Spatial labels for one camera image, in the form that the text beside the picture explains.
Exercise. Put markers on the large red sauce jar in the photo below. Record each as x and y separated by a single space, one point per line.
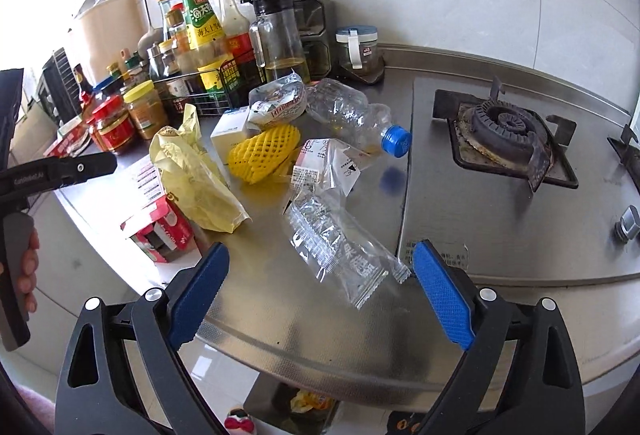
115 127

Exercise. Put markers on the red and white carton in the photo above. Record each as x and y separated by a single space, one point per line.
160 230

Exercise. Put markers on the black burner with pan support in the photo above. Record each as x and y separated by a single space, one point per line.
505 125

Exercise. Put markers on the red bow slipper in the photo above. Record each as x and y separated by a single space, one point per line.
239 427

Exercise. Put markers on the red snack packet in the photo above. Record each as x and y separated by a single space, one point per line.
67 140

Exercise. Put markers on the black dish rack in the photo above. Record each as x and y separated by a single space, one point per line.
57 82

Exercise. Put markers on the glass jar white clip lid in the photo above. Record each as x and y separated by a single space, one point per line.
355 47

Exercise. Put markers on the glass oil jug black lid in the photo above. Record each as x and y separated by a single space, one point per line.
277 35

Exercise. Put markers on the small white box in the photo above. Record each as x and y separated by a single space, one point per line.
227 130

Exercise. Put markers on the person's left hand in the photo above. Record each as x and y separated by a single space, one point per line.
30 275

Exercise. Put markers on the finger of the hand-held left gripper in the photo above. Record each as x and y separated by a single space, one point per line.
85 169

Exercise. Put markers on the clear wrapper with red label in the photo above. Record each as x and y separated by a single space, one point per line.
325 165

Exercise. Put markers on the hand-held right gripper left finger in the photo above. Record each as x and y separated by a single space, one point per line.
200 295

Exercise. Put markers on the yellow cap green label bottle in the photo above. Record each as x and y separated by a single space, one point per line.
200 25

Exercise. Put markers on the stainless steel gas stove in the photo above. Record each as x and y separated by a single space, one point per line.
450 215

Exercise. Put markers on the black holder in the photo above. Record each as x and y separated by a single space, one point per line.
367 74

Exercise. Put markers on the dark grey trash bin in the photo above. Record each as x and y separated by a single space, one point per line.
270 400

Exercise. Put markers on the grey rounded lid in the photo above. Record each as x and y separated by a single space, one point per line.
149 40

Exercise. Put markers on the yellow foam fruit net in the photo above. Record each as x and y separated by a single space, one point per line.
260 155

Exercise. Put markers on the yellow plastic bag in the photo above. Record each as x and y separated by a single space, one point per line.
195 175

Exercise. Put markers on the large clear printed plastic wrapper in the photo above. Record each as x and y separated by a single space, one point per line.
340 250

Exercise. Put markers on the clear plastic bottle blue cap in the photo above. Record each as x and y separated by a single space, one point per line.
345 110

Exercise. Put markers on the grey wall spice rack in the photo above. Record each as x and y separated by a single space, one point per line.
315 40

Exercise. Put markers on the red cap sauce bottle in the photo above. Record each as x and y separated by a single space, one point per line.
235 25

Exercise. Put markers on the white paper leaflet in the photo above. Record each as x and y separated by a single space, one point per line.
145 180

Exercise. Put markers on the yellow lid jar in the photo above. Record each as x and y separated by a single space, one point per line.
145 112

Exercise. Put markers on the silver stove knob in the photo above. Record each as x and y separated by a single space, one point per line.
627 225

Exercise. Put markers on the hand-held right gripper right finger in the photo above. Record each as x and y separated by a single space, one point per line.
442 300

